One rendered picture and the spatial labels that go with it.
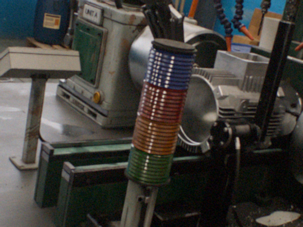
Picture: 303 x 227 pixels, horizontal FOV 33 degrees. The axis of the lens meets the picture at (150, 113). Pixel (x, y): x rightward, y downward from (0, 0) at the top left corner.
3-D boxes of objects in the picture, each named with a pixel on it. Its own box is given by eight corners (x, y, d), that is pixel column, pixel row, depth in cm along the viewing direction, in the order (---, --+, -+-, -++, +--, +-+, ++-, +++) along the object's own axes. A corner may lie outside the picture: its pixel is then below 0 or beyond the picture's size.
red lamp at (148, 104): (164, 108, 72) (170, 77, 71) (191, 122, 68) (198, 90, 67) (129, 108, 69) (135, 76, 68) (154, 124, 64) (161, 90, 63)
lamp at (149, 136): (157, 137, 74) (164, 108, 72) (183, 153, 69) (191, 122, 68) (123, 139, 70) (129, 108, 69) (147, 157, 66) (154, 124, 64)
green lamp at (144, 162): (152, 165, 75) (157, 137, 74) (176, 184, 70) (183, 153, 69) (117, 169, 71) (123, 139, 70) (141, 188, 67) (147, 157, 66)
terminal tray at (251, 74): (245, 81, 129) (252, 53, 126) (277, 93, 120) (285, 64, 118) (209, 79, 121) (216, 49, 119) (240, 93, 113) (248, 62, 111)
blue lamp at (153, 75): (170, 77, 71) (176, 45, 70) (198, 90, 67) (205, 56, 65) (135, 76, 68) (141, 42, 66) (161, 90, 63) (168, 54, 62)
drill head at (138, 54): (159, 84, 177) (173, 12, 170) (232, 121, 149) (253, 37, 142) (96, 83, 162) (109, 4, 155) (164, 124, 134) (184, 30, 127)
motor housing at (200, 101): (220, 131, 136) (237, 62, 131) (273, 161, 122) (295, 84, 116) (160, 134, 124) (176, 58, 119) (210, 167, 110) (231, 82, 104)
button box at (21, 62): (67, 79, 124) (65, 58, 125) (82, 71, 118) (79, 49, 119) (-2, 78, 114) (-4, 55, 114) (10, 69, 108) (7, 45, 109)
